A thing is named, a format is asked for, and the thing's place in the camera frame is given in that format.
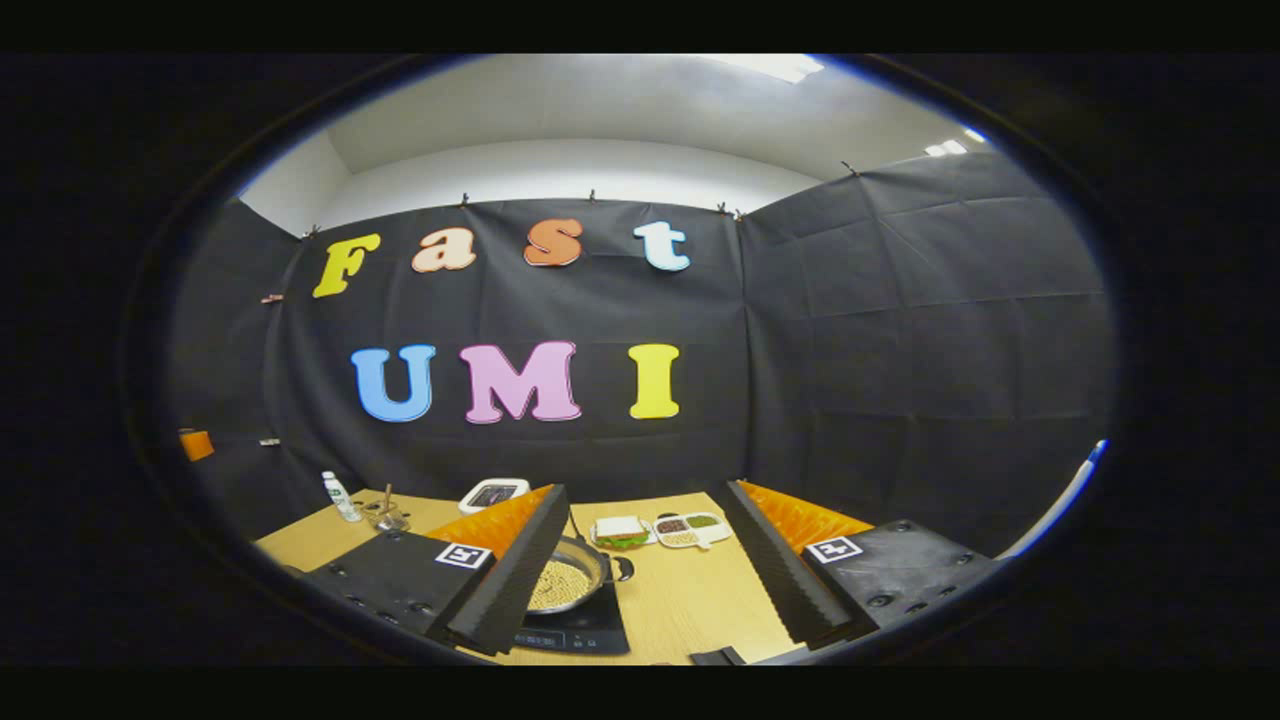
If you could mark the ceiling light panel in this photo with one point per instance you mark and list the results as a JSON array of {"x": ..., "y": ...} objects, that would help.
[
  {"x": 775, "y": 65},
  {"x": 945, "y": 148}
]

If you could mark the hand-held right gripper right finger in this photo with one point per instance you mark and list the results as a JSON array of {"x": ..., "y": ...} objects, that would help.
[{"x": 785, "y": 575}]

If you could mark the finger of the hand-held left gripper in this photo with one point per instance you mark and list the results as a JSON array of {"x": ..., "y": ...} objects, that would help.
[{"x": 197, "y": 445}]

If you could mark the white divided tray with beans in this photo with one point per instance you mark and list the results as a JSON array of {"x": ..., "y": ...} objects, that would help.
[{"x": 692, "y": 527}]

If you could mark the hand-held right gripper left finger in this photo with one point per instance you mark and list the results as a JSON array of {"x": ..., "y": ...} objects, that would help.
[{"x": 515, "y": 580}]

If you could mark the white bar with blue tip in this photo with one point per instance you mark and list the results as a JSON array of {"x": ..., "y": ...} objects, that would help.
[{"x": 1060, "y": 500}]

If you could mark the pile of yellow soybeans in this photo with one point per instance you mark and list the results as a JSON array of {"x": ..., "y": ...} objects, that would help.
[{"x": 558, "y": 585}]

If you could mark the sandwich with lettuce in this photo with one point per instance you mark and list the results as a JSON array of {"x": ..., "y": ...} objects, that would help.
[{"x": 622, "y": 530}]

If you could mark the white drink bottle green label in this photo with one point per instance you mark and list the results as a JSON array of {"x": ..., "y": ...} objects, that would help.
[{"x": 340, "y": 497}]

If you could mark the black induction cooktop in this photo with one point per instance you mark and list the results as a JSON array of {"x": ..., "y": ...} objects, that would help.
[{"x": 580, "y": 630}]

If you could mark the row of small dark clips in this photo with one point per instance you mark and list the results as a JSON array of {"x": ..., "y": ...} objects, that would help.
[{"x": 591, "y": 196}]

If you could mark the white toaster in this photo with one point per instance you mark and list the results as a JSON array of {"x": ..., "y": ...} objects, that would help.
[{"x": 495, "y": 493}]

